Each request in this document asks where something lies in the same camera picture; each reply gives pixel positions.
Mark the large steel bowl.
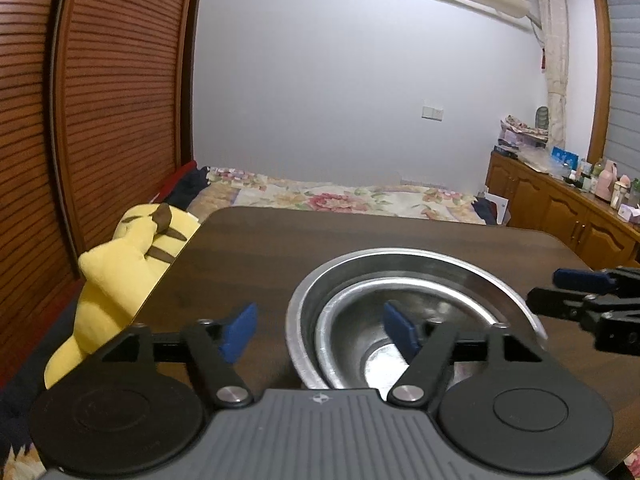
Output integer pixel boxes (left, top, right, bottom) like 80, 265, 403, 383
285, 248, 548, 389

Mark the small steel bowl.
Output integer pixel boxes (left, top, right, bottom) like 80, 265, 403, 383
314, 276, 500, 396

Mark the white tissue box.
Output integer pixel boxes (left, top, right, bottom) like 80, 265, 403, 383
617, 204, 640, 226

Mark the green cap bottle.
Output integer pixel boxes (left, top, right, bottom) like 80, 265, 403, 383
627, 178, 640, 208

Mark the pink thermos bottle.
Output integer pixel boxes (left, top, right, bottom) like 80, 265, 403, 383
594, 159, 617, 203

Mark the wooden sideboard cabinet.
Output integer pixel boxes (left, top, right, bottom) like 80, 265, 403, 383
485, 152, 639, 270

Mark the yellow plush toy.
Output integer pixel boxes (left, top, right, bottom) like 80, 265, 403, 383
43, 204, 201, 388

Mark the blue white box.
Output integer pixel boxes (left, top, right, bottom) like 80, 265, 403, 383
551, 146, 579, 170

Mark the grey window blind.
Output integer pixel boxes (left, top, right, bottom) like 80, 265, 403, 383
604, 0, 639, 176

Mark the stack of folded fabrics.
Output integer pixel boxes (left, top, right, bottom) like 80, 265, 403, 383
498, 115, 549, 151

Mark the floral bed quilt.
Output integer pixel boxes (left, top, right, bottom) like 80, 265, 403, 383
188, 167, 496, 226

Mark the beige curtain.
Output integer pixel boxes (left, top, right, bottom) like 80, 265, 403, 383
538, 0, 570, 148

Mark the wooden louvered wardrobe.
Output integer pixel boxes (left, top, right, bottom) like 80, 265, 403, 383
1, 0, 198, 380

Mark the white wall switch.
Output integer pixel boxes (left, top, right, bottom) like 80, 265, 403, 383
421, 105, 444, 122

